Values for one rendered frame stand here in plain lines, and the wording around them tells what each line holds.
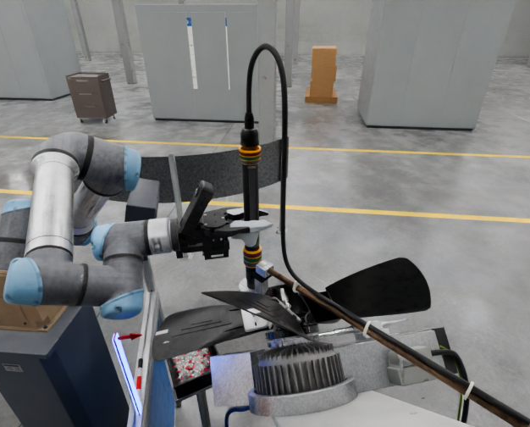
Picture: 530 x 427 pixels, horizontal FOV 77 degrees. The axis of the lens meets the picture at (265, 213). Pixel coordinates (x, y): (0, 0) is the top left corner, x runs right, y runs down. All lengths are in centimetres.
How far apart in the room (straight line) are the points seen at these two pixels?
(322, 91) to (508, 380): 743
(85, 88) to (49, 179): 687
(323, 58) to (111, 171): 806
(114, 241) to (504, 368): 244
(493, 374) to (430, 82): 537
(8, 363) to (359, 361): 108
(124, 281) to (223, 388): 50
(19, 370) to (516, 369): 257
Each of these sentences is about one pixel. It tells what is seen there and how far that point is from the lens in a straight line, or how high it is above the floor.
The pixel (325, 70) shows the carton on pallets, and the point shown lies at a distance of 882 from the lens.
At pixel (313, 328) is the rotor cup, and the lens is 90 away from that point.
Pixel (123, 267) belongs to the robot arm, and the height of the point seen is 146.
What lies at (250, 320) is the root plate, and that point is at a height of 119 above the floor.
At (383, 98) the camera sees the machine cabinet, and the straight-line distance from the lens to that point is 691.
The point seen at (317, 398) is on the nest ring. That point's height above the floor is 116.
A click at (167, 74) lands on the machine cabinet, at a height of 91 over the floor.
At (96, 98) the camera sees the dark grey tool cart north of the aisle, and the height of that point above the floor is 49.
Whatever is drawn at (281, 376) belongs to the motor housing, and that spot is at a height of 116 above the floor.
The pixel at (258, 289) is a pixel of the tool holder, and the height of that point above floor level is 131.
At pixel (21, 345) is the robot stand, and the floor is 100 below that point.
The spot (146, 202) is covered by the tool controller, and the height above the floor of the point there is 124.
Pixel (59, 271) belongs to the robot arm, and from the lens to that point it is 66.
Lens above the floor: 187
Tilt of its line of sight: 30 degrees down
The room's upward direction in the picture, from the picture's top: straight up
